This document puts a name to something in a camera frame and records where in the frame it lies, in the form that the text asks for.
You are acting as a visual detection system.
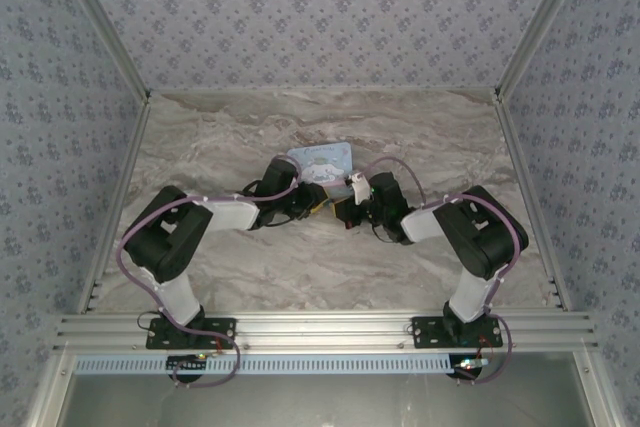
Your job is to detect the light blue cartoon tin box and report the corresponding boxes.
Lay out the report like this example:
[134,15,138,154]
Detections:
[287,142,357,199]

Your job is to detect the small circuit board with leds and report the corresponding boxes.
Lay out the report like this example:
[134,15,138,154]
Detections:
[452,355,489,378]
[166,354,209,373]

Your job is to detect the grey metal panel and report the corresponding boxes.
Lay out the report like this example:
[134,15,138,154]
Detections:
[59,371,596,427]

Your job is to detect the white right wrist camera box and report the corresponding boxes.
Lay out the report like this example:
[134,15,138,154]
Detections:
[346,172,371,206]

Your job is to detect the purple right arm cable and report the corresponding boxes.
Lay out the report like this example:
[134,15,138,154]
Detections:
[367,156,521,386]

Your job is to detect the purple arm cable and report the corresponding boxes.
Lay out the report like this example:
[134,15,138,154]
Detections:
[115,159,301,389]
[367,156,521,386]

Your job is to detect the wide aluminium mounting rail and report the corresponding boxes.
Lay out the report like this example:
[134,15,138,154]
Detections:
[52,311,599,353]

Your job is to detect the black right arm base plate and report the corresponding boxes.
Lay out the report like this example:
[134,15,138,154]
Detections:
[411,315,503,350]

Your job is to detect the aluminium table edge rail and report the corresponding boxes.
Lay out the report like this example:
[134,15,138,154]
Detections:
[74,91,151,316]
[492,94,574,311]

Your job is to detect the white slotted cable duct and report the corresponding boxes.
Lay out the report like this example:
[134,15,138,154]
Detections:
[73,352,451,377]

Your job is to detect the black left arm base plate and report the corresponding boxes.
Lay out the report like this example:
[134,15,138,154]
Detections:
[145,317,237,350]

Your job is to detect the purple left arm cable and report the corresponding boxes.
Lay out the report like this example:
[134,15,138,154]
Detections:
[115,159,301,389]

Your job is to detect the aluminium frame post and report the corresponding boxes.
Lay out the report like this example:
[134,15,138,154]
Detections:
[49,0,151,101]
[494,0,596,101]

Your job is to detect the aluminium frame leg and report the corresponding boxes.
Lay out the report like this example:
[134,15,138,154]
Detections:
[569,349,621,427]
[24,351,76,427]

